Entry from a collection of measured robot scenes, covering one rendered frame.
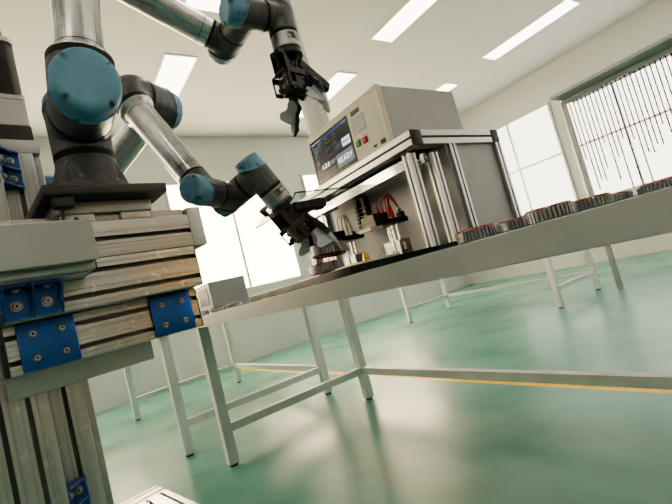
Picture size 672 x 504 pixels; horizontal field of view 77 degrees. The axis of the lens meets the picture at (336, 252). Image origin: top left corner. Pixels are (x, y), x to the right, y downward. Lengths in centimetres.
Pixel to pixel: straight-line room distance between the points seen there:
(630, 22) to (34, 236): 766
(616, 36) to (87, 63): 746
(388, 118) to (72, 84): 88
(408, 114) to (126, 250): 98
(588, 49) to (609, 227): 744
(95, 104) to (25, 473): 72
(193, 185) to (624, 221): 87
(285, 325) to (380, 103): 528
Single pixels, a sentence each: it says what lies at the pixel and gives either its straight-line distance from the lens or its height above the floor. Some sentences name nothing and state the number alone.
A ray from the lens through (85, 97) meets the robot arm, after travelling 91.
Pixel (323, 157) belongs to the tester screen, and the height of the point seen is 122.
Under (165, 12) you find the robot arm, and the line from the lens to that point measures 128.
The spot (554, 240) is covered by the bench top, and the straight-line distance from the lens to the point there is 66.
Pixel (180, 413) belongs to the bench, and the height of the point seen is 25.
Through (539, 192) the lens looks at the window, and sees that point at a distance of 819.
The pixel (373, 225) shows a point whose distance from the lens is 134.
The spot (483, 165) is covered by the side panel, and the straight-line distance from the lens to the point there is 153.
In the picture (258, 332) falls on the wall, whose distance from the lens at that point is 626.
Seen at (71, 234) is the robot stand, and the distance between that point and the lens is 81.
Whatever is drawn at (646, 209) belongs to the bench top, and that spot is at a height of 73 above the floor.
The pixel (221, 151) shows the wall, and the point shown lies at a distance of 670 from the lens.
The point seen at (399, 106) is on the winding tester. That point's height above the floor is 125.
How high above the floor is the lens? 74
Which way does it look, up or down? 4 degrees up
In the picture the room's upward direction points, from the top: 15 degrees counter-clockwise
